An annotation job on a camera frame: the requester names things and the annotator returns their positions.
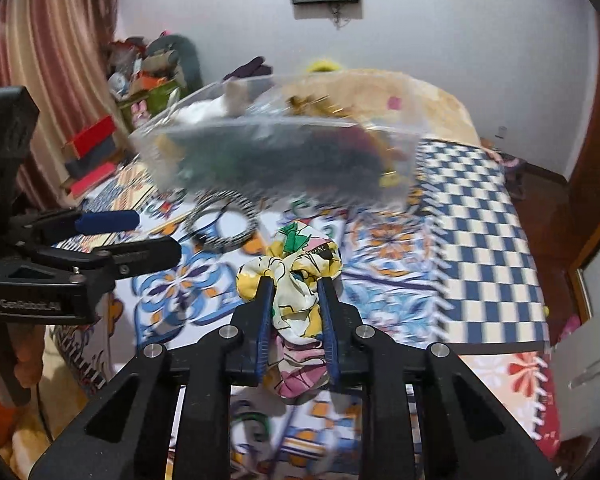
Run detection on black white braided ring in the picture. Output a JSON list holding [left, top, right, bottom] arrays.
[[183, 190, 259, 254]]

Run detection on red box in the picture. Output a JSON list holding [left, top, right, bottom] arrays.
[[61, 116, 116, 160]]

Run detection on clear plastic storage box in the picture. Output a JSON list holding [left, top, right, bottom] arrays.
[[131, 73, 425, 205]]

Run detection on striped brown curtain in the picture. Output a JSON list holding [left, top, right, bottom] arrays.
[[0, 0, 129, 209]]

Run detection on green grey plush toy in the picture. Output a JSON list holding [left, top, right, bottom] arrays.
[[144, 34, 204, 94]]

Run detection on cream floral blanket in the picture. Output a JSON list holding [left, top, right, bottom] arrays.
[[282, 68, 481, 148]]

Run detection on left hand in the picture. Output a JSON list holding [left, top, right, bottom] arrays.
[[9, 324, 46, 388]]

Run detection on floral fabric scrunchie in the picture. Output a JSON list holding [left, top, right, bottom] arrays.
[[236, 220, 342, 399]]

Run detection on yellow plush ring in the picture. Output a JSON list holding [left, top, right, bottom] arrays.
[[305, 58, 344, 74]]

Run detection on green cardboard box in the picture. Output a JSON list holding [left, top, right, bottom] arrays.
[[118, 80, 181, 131]]

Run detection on dark purple garment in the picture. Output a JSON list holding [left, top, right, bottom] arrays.
[[223, 56, 273, 81]]

